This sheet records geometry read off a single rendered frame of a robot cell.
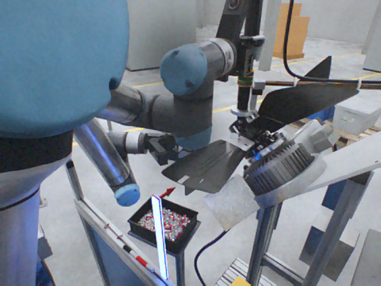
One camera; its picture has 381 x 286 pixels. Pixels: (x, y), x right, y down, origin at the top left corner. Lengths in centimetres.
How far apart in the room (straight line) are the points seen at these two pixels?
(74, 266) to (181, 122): 171
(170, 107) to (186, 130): 5
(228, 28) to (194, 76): 20
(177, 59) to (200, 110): 10
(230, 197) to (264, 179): 13
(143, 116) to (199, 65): 16
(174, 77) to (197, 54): 5
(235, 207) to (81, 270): 140
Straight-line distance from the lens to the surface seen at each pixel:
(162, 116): 46
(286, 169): 78
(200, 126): 45
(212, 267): 187
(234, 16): 57
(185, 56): 39
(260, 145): 80
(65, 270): 204
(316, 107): 70
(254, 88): 71
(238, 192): 83
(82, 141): 65
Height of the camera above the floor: 158
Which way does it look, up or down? 31 degrees down
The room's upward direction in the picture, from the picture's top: straight up
